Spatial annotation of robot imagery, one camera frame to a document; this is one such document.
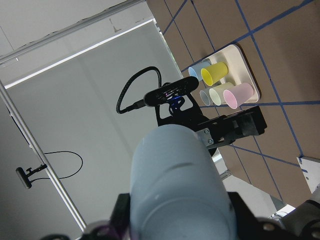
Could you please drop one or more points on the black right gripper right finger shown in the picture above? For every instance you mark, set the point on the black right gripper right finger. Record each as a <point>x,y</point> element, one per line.
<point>242,211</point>

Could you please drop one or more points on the yellow cup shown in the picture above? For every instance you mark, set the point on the yellow cup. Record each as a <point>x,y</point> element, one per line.
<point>213,73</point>

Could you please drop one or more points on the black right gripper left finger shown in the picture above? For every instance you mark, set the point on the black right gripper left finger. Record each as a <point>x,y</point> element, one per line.
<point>121,212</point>

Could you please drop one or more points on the pink cup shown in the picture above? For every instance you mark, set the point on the pink cup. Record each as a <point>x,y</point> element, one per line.
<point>237,95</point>

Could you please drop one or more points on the cream white cup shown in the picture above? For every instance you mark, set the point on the cream white cup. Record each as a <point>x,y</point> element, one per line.
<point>217,93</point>

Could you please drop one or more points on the light blue cup on tray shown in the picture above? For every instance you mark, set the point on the light blue cup on tray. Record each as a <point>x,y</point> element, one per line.
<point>195,70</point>

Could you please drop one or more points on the cream plastic tray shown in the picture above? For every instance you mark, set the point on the cream plastic tray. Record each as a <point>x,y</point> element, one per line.
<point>238,69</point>

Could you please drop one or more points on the light blue cup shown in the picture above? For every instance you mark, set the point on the light blue cup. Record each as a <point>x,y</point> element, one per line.
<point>195,70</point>
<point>176,192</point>

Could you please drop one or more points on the grey cup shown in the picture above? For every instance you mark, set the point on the grey cup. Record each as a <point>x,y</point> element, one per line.
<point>205,96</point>

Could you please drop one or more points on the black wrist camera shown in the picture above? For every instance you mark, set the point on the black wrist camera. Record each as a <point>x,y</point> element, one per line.
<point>171,91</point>

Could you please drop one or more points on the overhead black camera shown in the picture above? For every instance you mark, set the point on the overhead black camera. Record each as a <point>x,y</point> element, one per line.
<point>24,175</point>

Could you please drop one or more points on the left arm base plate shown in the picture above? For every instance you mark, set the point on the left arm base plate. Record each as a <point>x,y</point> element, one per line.
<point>311,170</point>

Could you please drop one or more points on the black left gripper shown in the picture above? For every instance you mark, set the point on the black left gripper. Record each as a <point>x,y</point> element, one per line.
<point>219,131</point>

